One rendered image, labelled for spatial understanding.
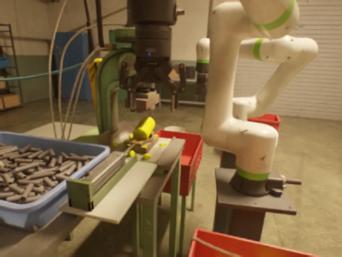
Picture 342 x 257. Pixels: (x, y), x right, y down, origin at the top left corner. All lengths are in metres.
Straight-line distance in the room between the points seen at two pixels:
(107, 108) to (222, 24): 0.56
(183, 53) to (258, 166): 5.72
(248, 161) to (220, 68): 0.34
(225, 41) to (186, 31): 5.62
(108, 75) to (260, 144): 0.65
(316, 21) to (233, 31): 5.76
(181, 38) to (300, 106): 3.57
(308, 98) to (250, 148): 5.83
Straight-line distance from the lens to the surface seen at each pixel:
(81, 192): 0.63
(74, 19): 7.85
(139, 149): 0.94
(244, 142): 0.82
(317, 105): 6.71
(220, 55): 0.83
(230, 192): 0.88
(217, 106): 0.84
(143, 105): 0.87
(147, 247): 0.90
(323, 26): 6.59
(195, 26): 6.40
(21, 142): 1.16
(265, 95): 1.40
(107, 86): 1.00
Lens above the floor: 1.39
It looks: 18 degrees down
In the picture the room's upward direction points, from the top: 2 degrees clockwise
